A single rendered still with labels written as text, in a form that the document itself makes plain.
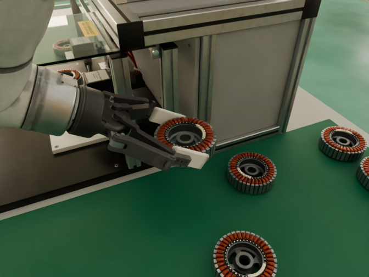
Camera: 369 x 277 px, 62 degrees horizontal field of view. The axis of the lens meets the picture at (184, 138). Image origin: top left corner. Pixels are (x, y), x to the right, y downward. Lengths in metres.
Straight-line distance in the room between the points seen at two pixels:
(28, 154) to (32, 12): 0.57
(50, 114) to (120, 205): 0.33
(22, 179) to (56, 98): 0.40
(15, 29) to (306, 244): 0.59
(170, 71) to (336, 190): 0.46
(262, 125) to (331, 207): 0.27
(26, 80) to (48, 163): 0.42
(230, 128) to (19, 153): 0.54
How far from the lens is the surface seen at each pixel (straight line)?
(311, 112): 1.04
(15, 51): 0.37
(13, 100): 0.42
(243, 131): 0.83
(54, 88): 0.44
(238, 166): 0.74
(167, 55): 0.62
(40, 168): 0.82
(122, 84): 0.62
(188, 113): 0.74
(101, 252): 0.65
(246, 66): 0.72
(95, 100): 0.46
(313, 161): 0.85
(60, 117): 0.44
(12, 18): 0.34
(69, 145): 0.83
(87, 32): 0.68
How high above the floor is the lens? 1.29
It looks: 39 degrees down
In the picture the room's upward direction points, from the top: straight up
